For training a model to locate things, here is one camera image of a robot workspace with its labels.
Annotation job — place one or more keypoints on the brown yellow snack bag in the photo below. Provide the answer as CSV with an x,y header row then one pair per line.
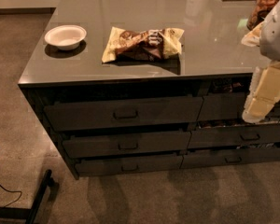
x,y
151,45

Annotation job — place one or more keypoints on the dark counter cabinet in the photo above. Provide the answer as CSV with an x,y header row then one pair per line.
x,y
213,60

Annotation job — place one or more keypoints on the glass jar of nuts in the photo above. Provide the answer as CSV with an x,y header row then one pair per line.
x,y
260,11

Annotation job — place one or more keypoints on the black metal stand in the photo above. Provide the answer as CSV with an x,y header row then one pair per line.
x,y
24,185

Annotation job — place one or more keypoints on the dark drawer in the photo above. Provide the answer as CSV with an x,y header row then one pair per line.
x,y
227,106
131,143
127,165
234,136
224,157
123,113

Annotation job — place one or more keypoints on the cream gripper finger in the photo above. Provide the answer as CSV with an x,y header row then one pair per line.
x,y
264,93

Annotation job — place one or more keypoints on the white paper bowl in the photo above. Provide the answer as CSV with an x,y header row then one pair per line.
x,y
65,37

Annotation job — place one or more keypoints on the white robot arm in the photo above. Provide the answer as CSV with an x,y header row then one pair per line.
x,y
266,35

